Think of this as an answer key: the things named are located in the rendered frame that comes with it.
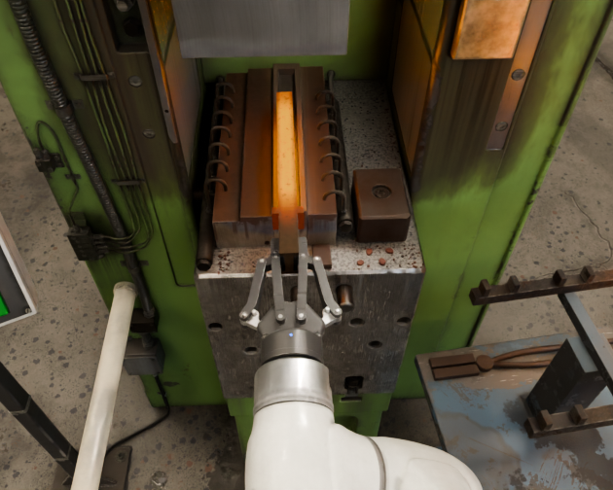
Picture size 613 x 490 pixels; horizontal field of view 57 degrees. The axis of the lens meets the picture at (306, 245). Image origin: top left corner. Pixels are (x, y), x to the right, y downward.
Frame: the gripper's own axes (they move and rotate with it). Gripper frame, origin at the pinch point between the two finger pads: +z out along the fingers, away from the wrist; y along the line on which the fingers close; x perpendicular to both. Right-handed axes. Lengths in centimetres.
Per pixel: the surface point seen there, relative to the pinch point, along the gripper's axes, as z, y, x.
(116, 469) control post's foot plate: 4, -51, -103
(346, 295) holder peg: 1.1, 9.2, -15.8
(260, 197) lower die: 13.6, -4.5, -5.2
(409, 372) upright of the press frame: 22, 33, -87
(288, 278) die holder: 3.3, -0.3, -13.7
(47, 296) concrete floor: 66, -87, -105
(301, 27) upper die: 9.8, 2.3, 26.5
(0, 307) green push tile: -6.5, -40.3, -5.0
